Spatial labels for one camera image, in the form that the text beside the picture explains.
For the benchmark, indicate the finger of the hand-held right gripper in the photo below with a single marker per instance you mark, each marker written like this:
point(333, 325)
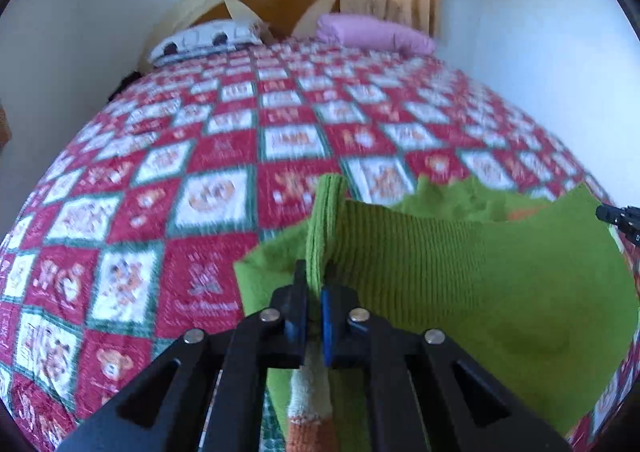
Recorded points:
point(620, 219)

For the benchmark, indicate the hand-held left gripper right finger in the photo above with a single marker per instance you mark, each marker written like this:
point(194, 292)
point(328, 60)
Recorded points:
point(327, 327)

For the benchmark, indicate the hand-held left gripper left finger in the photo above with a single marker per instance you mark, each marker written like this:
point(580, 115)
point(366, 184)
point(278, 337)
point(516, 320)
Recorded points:
point(295, 319)

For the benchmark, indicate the green orange striped knit sweater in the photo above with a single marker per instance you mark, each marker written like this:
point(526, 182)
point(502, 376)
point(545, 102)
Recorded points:
point(450, 272)

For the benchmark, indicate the red patchwork bed quilt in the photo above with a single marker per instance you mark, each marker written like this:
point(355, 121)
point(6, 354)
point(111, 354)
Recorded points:
point(225, 131)

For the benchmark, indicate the dark object beside bed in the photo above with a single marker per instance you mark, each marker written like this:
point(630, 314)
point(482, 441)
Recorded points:
point(122, 84)

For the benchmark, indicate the white patterned pillow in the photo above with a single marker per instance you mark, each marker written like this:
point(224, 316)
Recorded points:
point(205, 39)

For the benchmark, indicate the pink pillow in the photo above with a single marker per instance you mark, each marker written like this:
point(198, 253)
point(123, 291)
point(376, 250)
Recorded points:
point(372, 34)

